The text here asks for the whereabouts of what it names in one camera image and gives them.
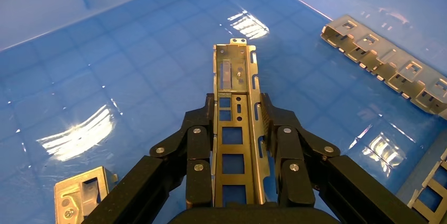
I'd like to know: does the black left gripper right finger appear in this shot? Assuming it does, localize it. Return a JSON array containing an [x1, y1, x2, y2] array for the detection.
[[261, 93, 429, 224]]

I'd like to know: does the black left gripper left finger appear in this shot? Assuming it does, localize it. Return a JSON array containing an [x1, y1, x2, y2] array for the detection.
[[82, 93, 215, 224]]

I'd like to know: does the slotted metal channel part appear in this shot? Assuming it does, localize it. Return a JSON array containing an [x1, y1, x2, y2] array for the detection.
[[211, 38, 271, 207]]

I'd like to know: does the metal ladder-shaped part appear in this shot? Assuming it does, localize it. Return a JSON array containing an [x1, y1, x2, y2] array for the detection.
[[53, 166, 119, 224], [396, 140, 447, 224]]

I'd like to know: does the metal part with clip tabs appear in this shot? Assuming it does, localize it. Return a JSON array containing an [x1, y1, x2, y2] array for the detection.
[[320, 14, 447, 120]]

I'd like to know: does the blue plastic bin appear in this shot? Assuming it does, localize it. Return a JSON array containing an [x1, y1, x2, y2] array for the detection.
[[0, 0, 447, 224]]

